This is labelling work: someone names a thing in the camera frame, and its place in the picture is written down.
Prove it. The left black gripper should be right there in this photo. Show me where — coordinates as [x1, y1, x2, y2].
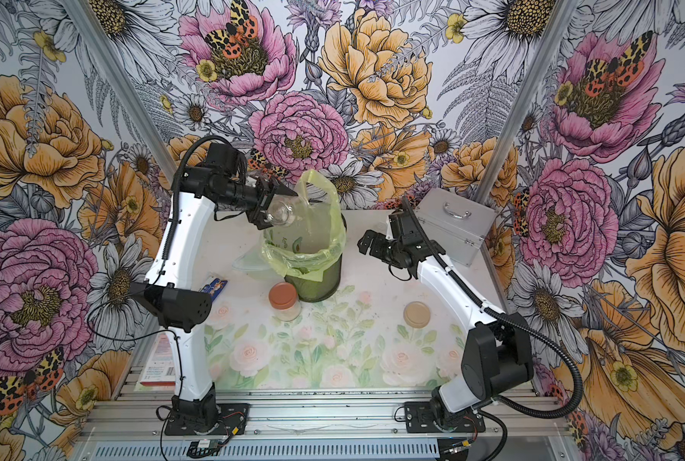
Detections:
[218, 175, 299, 230]

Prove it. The clear plastic rice jar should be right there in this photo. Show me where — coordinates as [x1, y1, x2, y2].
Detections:
[265, 196, 300, 227]

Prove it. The beige jar lid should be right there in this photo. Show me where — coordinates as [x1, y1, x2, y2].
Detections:
[403, 302, 432, 328]

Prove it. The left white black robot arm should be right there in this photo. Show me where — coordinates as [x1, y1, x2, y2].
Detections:
[130, 134, 298, 436]

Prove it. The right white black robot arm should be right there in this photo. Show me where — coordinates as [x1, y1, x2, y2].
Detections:
[358, 202, 534, 428]

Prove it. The yellow-green plastic bin bag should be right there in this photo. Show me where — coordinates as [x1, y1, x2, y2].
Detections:
[260, 170, 346, 282]

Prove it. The clear plastic container lid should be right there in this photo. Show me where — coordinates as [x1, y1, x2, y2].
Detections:
[232, 246, 277, 280]

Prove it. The silver aluminium case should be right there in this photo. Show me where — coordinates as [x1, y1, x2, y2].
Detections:
[415, 188, 497, 266]

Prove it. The black mesh trash bin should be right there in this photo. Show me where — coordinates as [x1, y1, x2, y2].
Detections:
[284, 212, 348, 303]

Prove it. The floral table mat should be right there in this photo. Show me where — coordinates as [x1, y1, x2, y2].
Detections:
[205, 284, 465, 390]

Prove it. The jar with red-brown lid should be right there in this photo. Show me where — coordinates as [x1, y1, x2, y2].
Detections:
[269, 282, 301, 322]

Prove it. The blue packaged item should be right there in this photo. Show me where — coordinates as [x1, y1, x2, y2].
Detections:
[200, 277, 228, 303]

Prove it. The red white cardboard box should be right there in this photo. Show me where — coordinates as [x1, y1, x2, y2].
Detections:
[139, 333, 176, 387]

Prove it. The small green circuit board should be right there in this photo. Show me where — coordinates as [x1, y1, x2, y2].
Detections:
[186, 439, 222, 459]

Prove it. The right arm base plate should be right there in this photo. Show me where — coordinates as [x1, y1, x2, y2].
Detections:
[403, 401, 486, 434]

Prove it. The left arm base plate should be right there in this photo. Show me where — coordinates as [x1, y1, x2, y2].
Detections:
[163, 401, 250, 437]

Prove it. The aluminium front rail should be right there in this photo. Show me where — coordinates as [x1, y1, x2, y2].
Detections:
[73, 366, 579, 460]

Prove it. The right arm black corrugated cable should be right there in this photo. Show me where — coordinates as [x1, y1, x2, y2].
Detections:
[399, 195, 584, 420]

